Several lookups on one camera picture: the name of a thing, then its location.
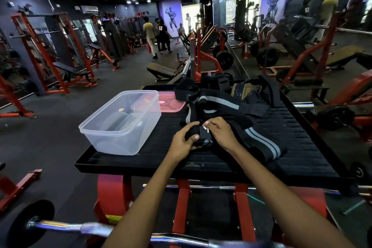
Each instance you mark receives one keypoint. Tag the black ribbed platform tray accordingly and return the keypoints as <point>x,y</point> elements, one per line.
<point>139,160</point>

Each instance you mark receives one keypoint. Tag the red squat rack frame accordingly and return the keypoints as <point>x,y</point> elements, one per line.
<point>17,114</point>

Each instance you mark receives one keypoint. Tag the thin chrome bar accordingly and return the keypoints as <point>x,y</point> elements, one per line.
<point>203,186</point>

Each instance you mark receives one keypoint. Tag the person's right hand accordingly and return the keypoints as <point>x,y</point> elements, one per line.
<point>223,134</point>

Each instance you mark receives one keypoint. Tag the person's right forearm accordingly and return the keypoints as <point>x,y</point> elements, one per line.
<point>290,204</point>

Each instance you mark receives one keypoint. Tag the red incline bench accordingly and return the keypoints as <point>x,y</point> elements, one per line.
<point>93,45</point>

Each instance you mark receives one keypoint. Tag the large wall mirror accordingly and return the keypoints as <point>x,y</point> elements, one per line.
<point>348,53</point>

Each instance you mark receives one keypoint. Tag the chrome curl bar black plates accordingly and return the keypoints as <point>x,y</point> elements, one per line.
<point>96,229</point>

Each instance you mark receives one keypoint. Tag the purple bodybuilder wall mural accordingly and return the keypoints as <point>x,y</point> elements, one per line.
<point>171,15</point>

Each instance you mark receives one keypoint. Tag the clear plastic container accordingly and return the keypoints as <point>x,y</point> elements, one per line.
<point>116,143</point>

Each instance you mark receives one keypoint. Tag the pink plastic lid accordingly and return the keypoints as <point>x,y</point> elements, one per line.
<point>171,102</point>

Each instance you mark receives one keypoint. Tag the black weight stack machine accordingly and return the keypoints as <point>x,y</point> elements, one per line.
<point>112,38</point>

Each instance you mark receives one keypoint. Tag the white air conditioner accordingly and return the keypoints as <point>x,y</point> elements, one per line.
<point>89,9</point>

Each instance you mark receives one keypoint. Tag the person's left forearm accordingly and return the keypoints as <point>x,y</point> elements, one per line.
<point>139,215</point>

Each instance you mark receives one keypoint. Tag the person's left hand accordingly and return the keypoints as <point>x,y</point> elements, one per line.
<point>181,143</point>

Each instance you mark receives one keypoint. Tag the red power rack with bench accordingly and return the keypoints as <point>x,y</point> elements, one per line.
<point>68,68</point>

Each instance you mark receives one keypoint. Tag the black weight plate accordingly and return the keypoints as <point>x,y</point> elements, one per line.
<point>224,60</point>

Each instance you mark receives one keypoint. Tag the black low bench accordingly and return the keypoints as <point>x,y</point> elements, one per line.
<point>159,70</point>

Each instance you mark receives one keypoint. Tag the red floor bench frame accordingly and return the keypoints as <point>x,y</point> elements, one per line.
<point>20,188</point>

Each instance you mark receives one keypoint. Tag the chrome barbell sleeve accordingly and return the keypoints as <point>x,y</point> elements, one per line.
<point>186,67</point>

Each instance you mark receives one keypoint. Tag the red plate-loaded machine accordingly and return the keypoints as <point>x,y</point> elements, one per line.
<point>199,53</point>

